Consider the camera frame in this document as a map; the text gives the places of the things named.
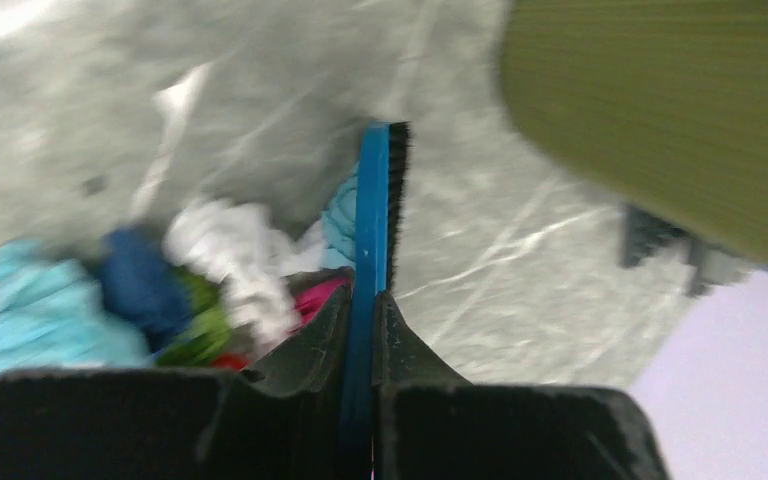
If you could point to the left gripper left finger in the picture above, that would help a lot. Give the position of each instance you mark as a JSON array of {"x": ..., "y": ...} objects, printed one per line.
[{"x": 292, "y": 399}]

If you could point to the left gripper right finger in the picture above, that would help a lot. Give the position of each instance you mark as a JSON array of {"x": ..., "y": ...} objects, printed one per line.
[{"x": 399, "y": 356}]

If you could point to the blue hand brush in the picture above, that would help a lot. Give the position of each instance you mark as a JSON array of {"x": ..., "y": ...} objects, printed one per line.
[{"x": 382, "y": 167}]

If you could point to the red paper scrap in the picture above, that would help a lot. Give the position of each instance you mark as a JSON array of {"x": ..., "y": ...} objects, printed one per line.
[{"x": 231, "y": 361}]

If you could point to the pink paper scrap right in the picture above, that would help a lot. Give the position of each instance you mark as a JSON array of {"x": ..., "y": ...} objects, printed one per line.
[{"x": 311, "y": 299}]

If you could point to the green paper scrap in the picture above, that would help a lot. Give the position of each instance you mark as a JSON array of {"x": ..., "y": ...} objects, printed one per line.
[{"x": 207, "y": 334}]

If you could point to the white paper scrap middle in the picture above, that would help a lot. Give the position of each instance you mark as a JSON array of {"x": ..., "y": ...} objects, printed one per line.
[{"x": 237, "y": 247}]

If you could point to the cyan paper scrap top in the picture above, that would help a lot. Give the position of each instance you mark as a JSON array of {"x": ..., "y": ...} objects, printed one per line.
[{"x": 338, "y": 222}]

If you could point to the cyan paper scrap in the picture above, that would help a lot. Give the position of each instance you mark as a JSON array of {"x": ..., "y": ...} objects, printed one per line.
[
  {"x": 338, "y": 222},
  {"x": 52, "y": 315}
]

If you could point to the navy paper scrap upper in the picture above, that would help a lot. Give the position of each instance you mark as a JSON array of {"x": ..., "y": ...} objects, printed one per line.
[{"x": 139, "y": 286}]

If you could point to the cyan paper scrap left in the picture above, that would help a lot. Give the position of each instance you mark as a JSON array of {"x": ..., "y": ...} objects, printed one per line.
[{"x": 52, "y": 315}]

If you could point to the toy brick construction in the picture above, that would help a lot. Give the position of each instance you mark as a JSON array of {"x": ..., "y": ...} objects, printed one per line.
[{"x": 646, "y": 236}]

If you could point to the green mesh waste basket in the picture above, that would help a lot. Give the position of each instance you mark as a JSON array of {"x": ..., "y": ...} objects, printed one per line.
[{"x": 666, "y": 102}]

